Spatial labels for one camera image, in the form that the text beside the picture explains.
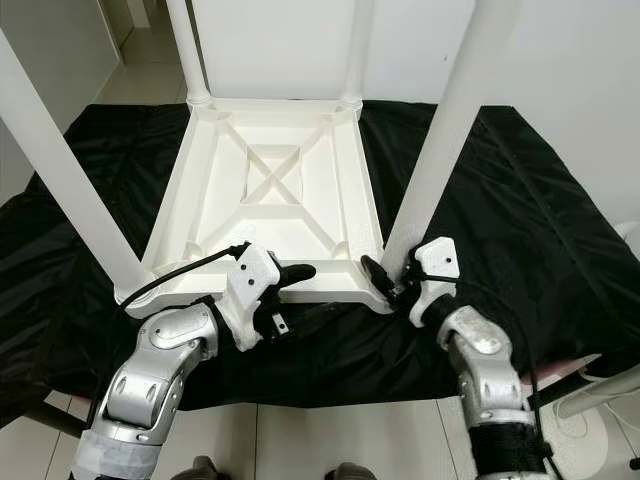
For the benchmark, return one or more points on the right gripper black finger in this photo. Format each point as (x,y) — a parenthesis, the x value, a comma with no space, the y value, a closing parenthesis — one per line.
(375,275)

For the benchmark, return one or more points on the white plastic children table top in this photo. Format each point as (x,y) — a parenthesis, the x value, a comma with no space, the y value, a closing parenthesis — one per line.
(260,170)

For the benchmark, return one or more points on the white plastic table leg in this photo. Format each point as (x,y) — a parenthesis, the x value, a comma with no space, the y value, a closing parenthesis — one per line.
(188,50)
(450,140)
(358,50)
(70,170)

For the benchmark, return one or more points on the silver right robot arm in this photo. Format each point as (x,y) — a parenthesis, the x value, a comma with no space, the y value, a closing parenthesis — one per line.
(485,360)

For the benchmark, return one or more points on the black table cloth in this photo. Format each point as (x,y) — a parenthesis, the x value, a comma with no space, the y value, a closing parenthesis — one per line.
(540,230)

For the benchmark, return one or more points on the grey left robot foot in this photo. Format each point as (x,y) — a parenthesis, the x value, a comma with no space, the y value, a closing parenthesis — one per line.
(200,470)

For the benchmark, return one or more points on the grey robot foot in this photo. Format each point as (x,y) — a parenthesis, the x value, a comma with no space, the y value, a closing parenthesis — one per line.
(350,472)
(200,470)

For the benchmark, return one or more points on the grey right robot foot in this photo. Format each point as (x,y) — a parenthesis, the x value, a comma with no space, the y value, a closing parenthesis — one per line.
(350,472)

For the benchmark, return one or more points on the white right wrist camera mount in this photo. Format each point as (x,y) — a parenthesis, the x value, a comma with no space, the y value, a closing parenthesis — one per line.
(440,258)

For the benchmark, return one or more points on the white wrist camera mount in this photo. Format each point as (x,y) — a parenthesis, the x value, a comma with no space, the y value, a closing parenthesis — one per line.
(250,272)
(440,258)

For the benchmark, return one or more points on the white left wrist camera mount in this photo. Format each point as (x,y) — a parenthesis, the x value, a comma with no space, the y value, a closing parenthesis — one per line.
(250,272)

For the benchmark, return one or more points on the white pedestal fan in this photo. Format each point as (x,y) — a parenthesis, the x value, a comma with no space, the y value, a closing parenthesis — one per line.
(600,395)

